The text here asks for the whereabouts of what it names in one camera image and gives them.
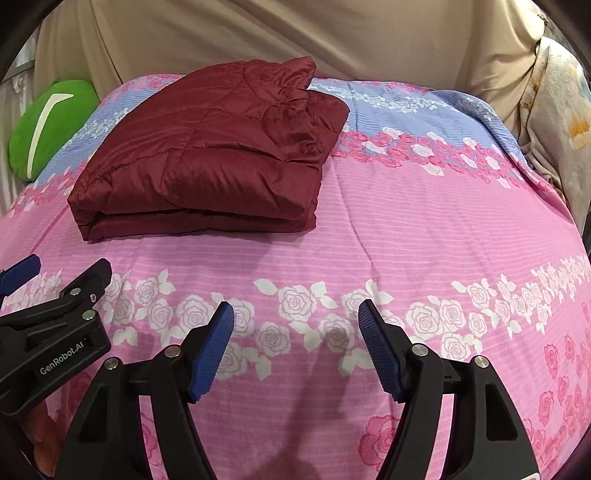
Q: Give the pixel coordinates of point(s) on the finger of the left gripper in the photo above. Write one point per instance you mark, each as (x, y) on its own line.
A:
(19, 274)

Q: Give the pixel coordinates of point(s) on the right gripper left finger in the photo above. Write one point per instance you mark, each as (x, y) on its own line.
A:
(107, 438)

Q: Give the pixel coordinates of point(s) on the dark red quilted jacket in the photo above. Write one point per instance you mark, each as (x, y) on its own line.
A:
(236, 147)

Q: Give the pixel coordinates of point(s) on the person's left hand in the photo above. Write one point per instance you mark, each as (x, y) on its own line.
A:
(42, 432)

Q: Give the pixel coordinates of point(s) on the green pillow white stripe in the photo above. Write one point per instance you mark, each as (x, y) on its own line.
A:
(47, 124)

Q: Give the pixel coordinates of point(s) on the pink blue floral bedsheet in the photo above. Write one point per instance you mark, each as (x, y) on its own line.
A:
(427, 208)

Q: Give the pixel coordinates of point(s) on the grey floral fabric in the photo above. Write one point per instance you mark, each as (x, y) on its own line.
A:
(555, 126)

